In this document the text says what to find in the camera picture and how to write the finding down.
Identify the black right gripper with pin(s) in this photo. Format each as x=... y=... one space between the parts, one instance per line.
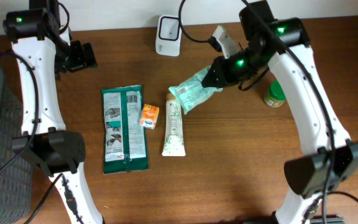
x=229 y=76

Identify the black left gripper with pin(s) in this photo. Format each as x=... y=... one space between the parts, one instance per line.
x=84 y=55

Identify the mint green wipes packet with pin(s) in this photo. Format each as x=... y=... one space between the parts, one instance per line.
x=191 y=93

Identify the green lidded jar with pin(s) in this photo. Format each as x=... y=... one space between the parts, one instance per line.
x=275 y=96

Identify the small orange box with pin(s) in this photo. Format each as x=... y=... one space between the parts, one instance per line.
x=149 y=116

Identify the white tube with cork cap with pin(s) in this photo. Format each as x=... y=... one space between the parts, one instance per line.
x=174 y=142

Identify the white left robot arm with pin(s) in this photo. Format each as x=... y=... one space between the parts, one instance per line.
x=44 y=49

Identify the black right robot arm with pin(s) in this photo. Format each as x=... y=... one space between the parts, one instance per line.
x=329 y=154

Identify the white barcode scanner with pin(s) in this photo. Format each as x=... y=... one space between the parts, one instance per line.
x=168 y=36

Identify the grey plastic basket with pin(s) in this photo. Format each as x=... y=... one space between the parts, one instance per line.
x=16 y=180

